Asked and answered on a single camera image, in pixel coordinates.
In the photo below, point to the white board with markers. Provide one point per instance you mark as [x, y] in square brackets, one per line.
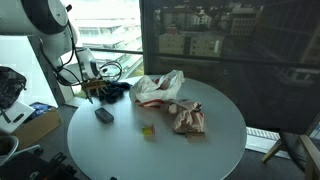
[13, 117]

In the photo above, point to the black patterned bag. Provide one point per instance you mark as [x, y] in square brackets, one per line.
[11, 85]

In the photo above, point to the crumpled beige paper bag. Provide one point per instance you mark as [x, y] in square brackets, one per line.
[188, 118]

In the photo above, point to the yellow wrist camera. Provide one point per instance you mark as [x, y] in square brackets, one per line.
[95, 87]

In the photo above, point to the dark blue shirt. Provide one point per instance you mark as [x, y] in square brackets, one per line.
[113, 91]

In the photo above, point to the wooden chair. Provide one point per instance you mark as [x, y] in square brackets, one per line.
[303, 150]

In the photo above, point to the round white table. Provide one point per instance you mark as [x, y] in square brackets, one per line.
[120, 150]

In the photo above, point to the white red plastic bag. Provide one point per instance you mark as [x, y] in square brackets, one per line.
[152, 92]

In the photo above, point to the small yellow cube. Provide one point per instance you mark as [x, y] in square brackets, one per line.
[148, 130]

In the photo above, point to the cardboard box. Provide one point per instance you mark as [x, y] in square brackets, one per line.
[40, 123]

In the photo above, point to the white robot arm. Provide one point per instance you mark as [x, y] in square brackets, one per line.
[48, 20]

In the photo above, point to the dark grey rectangular case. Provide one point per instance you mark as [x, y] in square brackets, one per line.
[104, 116]

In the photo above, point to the black office chair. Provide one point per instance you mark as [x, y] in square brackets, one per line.
[23, 165]

